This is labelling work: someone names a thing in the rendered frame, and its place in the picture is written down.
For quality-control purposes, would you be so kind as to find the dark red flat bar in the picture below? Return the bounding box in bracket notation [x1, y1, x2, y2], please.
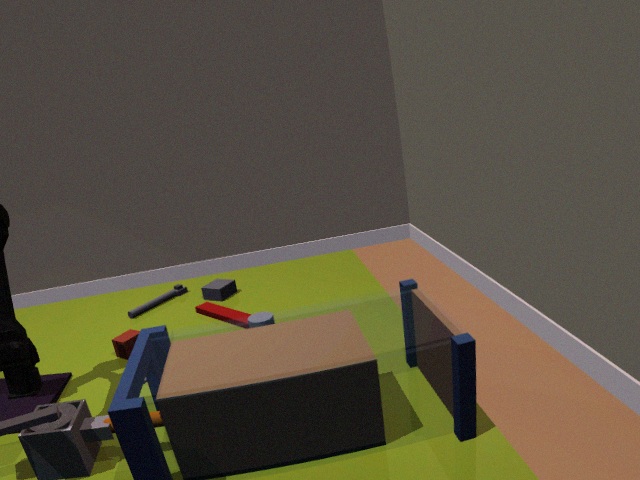
[195, 302, 251, 321]

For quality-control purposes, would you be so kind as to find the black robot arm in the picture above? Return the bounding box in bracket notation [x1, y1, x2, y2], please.
[0, 204, 43, 400]

